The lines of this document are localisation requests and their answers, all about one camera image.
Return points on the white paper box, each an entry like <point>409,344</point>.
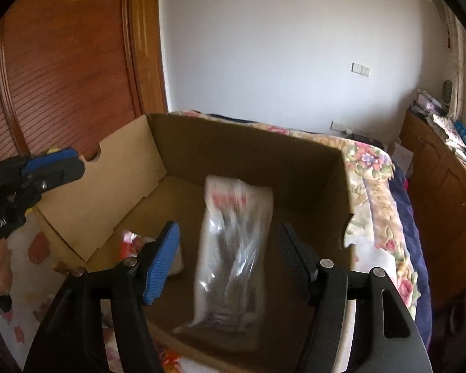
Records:
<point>402,157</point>

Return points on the snack packets in box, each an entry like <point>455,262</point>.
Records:
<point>130,243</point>

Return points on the wooden cabinet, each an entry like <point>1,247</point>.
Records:
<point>442,202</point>

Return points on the white wrapped wall pipe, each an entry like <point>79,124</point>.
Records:
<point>459,54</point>

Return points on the pile of packets on cabinet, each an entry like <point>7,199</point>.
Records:
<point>442,124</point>

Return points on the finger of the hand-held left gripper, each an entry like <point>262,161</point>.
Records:
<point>58,176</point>
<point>50,160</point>

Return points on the floral blanket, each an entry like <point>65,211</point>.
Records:
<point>372,186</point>

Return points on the white wall switch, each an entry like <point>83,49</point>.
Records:
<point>360,68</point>

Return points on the wooden wardrobe door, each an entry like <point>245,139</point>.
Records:
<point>62,66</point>

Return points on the white strawberry print sheet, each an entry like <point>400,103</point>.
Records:
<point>31,283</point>

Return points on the dark blue quilt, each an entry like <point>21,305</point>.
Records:
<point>416,241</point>

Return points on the brown cardboard box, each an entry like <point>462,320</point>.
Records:
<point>237,151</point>

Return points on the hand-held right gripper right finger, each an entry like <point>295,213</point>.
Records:
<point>295,264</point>

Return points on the clear plastic snack bag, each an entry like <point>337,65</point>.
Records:
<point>225,248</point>

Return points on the yellow snack packet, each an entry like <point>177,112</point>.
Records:
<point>54,150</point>

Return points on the dark flat object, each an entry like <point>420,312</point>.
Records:
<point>367,140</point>

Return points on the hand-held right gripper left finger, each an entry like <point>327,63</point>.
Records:
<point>161,264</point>

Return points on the white wall socket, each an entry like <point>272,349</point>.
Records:
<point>341,126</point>

